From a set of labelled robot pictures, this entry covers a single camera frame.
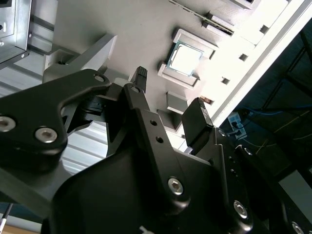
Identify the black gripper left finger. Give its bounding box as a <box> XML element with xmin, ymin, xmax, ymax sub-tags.
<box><xmin>0</xmin><ymin>65</ymin><xmax>193</xmax><ymax>215</ymax></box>

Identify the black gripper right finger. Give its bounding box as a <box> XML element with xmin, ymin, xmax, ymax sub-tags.
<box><xmin>181</xmin><ymin>97</ymin><xmax>308</xmax><ymax>234</ymax></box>

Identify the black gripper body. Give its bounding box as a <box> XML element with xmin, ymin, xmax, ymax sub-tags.
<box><xmin>41</xmin><ymin>148</ymin><xmax>269</xmax><ymax>234</ymax></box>

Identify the silver CPU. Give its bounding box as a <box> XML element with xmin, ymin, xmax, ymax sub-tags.
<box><xmin>165</xmin><ymin>40</ymin><xmax>205</xmax><ymax>78</ymax></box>

